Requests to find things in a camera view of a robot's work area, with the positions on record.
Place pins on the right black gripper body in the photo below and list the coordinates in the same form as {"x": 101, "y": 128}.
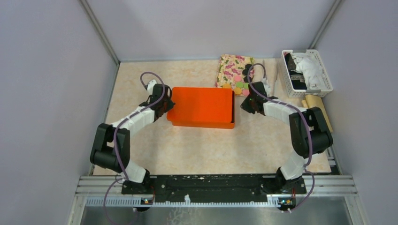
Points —
{"x": 248, "y": 104}

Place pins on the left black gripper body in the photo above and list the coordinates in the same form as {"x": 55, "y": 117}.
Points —
{"x": 167, "y": 104}

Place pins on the orange box lid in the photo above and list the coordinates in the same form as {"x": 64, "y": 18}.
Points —
{"x": 202, "y": 107}

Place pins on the floral tray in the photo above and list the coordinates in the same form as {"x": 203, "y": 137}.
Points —
{"x": 229, "y": 66}

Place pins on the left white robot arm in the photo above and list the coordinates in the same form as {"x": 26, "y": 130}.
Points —
{"x": 111, "y": 145}

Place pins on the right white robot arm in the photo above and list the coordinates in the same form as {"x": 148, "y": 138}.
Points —
{"x": 310, "y": 134}

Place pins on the pink cookie bottom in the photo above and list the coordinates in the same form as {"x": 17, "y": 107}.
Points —
{"x": 245, "y": 92}

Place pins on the pink cookie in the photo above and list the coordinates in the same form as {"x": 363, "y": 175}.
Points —
{"x": 237, "y": 78}
{"x": 245, "y": 92}

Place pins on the orange cookie bottom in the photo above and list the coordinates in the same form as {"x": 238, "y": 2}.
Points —
{"x": 237, "y": 91}

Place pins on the green cookie lower left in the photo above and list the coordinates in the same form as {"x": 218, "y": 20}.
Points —
{"x": 239, "y": 85}

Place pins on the pink cookie middle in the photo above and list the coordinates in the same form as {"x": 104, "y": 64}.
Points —
{"x": 237, "y": 78}

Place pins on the black cookie middle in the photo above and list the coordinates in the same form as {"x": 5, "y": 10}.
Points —
{"x": 246, "y": 72}

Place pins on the black item in basket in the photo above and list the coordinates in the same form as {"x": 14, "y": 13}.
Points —
{"x": 296, "y": 77}

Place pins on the white cloth in basket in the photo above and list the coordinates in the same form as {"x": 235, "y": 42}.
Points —
{"x": 311, "y": 69}

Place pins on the white plastic basket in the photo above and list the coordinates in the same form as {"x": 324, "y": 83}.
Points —
{"x": 286, "y": 78}

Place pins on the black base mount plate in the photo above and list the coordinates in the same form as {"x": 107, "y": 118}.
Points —
{"x": 217, "y": 189}

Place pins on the aluminium frame rail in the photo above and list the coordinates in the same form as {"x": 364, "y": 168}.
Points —
{"x": 330, "y": 199}

